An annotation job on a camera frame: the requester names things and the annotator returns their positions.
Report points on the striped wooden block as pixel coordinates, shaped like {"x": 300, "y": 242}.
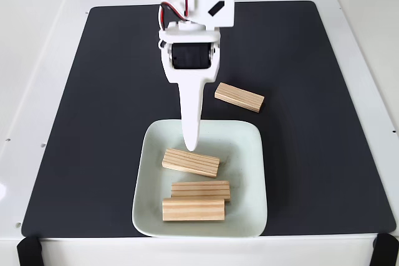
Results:
{"x": 239, "y": 97}
{"x": 190, "y": 163}

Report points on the grooved wooden block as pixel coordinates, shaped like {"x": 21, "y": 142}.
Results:
{"x": 201, "y": 189}

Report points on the smooth wooden block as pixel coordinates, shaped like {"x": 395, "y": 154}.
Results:
{"x": 193, "y": 210}

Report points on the pale green square plate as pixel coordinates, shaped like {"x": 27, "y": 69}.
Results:
{"x": 246, "y": 154}

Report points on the black rubber mat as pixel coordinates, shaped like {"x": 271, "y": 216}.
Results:
{"x": 93, "y": 154}

